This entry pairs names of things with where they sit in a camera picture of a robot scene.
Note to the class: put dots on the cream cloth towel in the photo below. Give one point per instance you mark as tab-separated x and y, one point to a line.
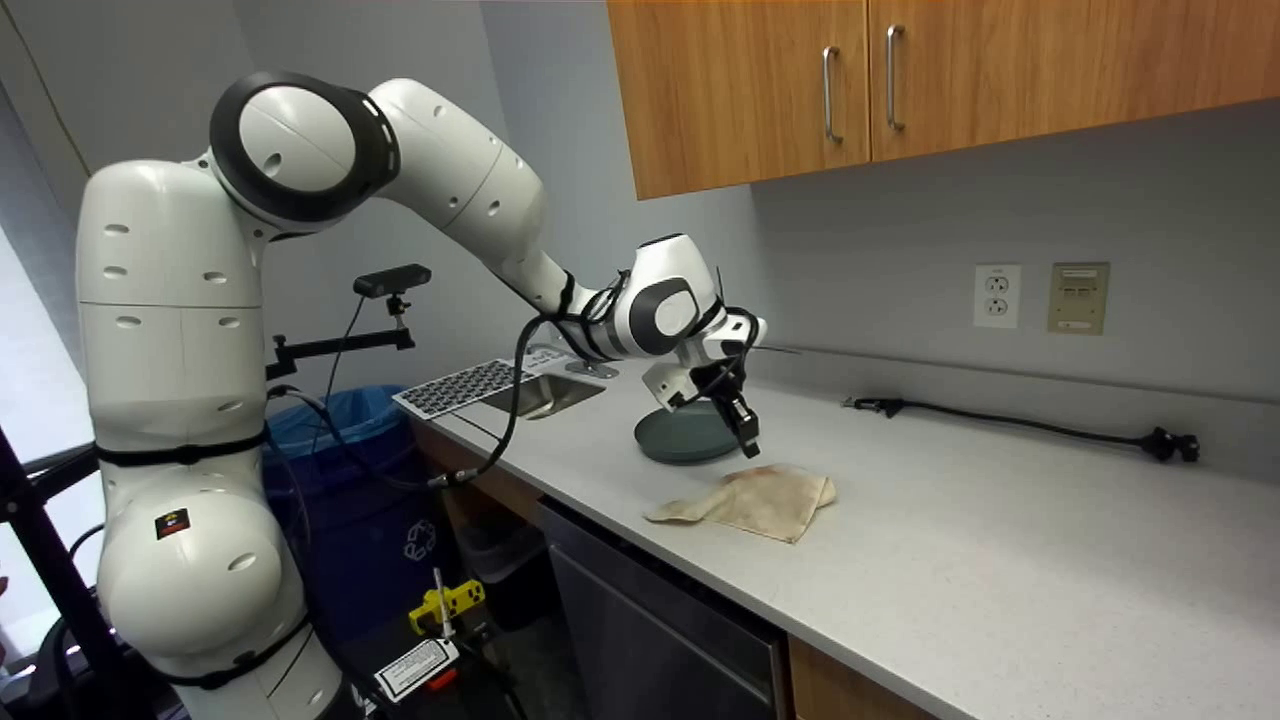
761	503

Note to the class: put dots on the yellow clamp tool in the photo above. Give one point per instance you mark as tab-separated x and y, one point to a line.
445	607

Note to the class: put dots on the dark green plate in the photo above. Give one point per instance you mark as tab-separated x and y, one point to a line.
681	438

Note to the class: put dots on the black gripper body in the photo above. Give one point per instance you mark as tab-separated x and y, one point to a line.
724	367

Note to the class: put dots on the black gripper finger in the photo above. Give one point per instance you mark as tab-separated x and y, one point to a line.
734	421
748	425

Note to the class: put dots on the black camera on boom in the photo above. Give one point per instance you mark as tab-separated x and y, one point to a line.
387	280

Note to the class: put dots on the black metal frame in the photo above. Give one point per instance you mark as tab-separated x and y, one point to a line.
41	561

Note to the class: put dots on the steel sink with drainer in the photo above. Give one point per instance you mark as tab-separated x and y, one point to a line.
493	384

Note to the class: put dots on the white electrical outlet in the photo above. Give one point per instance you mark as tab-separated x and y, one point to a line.
999	296

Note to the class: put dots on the wooden upper cabinet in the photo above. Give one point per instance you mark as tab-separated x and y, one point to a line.
935	81

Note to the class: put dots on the white box device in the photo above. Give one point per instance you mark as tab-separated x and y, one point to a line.
416	668

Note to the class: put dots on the wooden cabinet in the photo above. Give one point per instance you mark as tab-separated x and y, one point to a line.
935	81
843	684

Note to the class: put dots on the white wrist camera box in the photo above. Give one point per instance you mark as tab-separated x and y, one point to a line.
666	384

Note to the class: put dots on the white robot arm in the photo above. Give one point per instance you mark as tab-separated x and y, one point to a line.
201	374

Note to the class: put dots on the wall power outlets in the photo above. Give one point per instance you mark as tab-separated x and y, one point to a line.
1079	296

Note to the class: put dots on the blue recycling bin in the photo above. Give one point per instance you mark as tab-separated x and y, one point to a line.
354	506

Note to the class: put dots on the wooden lower cabinet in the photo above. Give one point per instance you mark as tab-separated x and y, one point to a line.
843	684

